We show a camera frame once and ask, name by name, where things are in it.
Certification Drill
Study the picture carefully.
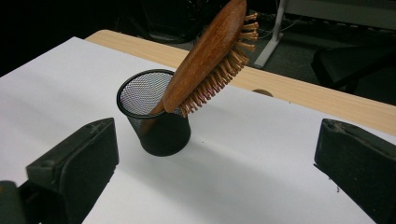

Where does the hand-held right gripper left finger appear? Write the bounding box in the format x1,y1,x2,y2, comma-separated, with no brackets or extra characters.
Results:
18,117,120,224

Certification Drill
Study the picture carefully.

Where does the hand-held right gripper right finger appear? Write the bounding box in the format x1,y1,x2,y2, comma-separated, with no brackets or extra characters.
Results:
313,118,396,224

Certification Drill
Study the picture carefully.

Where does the black mesh cup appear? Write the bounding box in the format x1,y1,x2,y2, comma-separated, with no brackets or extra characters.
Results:
116,68,191,158

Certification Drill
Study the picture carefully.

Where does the brown wooden hairbrush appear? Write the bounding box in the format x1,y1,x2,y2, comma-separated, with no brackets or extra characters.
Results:
138,0,260,134

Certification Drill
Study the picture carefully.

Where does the black folding chair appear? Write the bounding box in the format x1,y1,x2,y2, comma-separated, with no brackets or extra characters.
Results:
311,43,396,94

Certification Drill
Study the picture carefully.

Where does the round brown table grommet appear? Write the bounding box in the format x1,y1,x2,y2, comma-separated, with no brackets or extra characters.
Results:
251,89,275,98

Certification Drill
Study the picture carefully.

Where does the white table sheet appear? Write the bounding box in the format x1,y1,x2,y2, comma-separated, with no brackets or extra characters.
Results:
0,36,396,224

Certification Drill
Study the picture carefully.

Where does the white frame desk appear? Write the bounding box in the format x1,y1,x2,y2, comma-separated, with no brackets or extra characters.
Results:
252,0,396,70

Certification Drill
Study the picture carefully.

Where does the bundle of black floor cables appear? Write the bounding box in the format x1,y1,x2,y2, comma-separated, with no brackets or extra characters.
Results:
148,0,219,45

